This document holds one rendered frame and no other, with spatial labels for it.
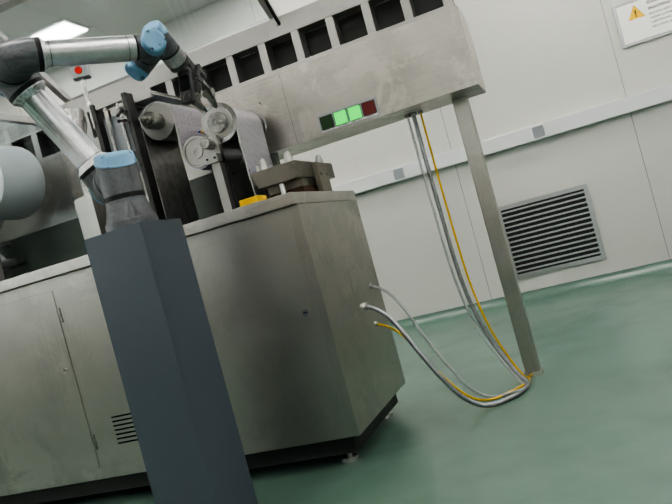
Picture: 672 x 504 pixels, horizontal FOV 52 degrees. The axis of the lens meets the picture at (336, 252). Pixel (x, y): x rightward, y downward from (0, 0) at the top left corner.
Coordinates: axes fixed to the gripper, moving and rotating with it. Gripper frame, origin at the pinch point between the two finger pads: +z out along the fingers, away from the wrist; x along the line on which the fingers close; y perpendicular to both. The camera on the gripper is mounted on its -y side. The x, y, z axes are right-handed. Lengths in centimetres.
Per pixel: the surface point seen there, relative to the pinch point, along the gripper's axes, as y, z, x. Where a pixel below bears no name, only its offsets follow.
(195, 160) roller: -4.4, 16.2, 16.1
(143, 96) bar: 15.4, -4.6, 28.6
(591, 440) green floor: -114, 65, -98
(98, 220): -7, 27, 70
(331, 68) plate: 34, 26, -35
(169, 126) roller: 7.7, 6.5, 23.2
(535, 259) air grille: 98, 275, -74
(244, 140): -0.8, 17.7, -3.9
